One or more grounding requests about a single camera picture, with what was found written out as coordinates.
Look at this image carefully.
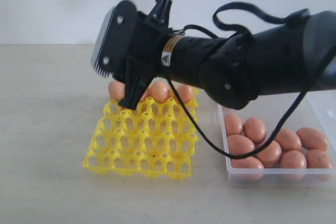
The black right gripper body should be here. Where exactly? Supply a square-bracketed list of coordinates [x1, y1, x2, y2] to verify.
[113, 11, 171, 84]

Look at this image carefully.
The brown egg packed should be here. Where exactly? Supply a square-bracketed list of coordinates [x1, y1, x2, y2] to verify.
[140, 89, 150, 102]
[108, 81, 125, 101]
[176, 84, 194, 103]
[150, 81, 170, 103]

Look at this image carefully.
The yellow plastic egg tray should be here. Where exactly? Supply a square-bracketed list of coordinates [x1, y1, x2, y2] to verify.
[82, 97, 198, 180]

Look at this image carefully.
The brown egg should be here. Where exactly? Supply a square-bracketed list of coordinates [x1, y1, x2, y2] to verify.
[244, 117, 266, 144]
[279, 150, 307, 169]
[224, 113, 244, 136]
[227, 134, 255, 155]
[256, 141, 282, 168]
[274, 127, 302, 152]
[296, 127, 329, 151]
[230, 156, 264, 169]
[306, 149, 333, 169]

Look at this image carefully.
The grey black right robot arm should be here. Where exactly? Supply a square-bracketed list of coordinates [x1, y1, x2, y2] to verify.
[106, 0, 335, 110]

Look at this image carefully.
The clear plastic container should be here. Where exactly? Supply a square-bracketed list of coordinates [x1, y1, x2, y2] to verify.
[226, 91, 335, 187]

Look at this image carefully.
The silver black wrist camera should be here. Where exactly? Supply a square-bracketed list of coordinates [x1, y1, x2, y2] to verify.
[90, 0, 138, 78]

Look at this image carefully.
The black camera cable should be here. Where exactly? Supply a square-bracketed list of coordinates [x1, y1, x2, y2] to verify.
[166, 1, 336, 160]

